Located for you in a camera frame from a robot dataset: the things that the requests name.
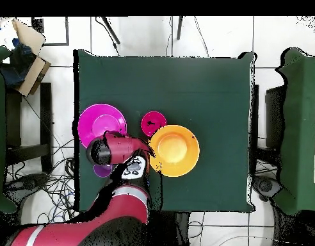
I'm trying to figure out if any small crimson bowl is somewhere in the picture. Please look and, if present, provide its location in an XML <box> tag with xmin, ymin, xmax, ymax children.
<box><xmin>140</xmin><ymin>110</ymin><xmax>168</xmax><ymax>138</ymax></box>

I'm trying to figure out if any large orange bowl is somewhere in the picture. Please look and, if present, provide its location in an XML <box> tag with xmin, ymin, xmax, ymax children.
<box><xmin>148</xmin><ymin>124</ymin><xmax>201</xmax><ymax>178</ymax></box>

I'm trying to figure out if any dark green table cloth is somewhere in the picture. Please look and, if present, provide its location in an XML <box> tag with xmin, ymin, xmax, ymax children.
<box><xmin>73</xmin><ymin>49</ymin><xmax>257</xmax><ymax>213</ymax></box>

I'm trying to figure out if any large pink bowl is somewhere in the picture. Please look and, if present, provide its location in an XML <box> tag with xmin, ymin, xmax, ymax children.
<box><xmin>77</xmin><ymin>103</ymin><xmax>128</xmax><ymax>149</ymax></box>

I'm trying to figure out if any purple cup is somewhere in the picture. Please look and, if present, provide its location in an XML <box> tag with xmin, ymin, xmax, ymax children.
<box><xmin>93</xmin><ymin>163</ymin><xmax>114</xmax><ymax>178</ymax></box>

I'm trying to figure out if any black tripod leg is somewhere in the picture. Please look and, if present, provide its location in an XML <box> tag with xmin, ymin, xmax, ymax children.
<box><xmin>101</xmin><ymin>16</ymin><xmax>121</xmax><ymax>45</ymax></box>
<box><xmin>176</xmin><ymin>16</ymin><xmax>184</xmax><ymax>40</ymax></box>

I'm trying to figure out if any grey base with black knob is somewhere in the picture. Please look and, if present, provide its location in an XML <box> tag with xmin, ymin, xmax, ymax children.
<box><xmin>8</xmin><ymin>172</ymin><xmax>49</xmax><ymax>197</ymax></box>
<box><xmin>252</xmin><ymin>175</ymin><xmax>282</xmax><ymax>202</ymax></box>

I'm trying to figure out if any cardboard box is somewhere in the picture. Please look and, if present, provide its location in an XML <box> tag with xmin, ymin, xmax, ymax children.
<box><xmin>0</xmin><ymin>18</ymin><xmax>52</xmax><ymax>98</ymax></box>

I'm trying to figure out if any dark blue cloth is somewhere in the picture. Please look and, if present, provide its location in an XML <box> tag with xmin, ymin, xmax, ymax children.
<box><xmin>0</xmin><ymin>38</ymin><xmax>36</xmax><ymax>88</ymax></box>

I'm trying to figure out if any tangle of cables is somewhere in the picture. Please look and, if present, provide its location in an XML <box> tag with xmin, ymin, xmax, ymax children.
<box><xmin>6</xmin><ymin>138</ymin><xmax>79</xmax><ymax>225</ymax></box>

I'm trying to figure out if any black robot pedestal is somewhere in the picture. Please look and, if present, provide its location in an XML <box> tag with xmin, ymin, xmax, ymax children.
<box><xmin>149</xmin><ymin>211</ymin><xmax>191</xmax><ymax>246</ymax></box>

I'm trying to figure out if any black rectangular frame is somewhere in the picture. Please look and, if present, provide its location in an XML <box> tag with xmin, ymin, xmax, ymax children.
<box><xmin>31</xmin><ymin>16</ymin><xmax>70</xmax><ymax>47</ymax></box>

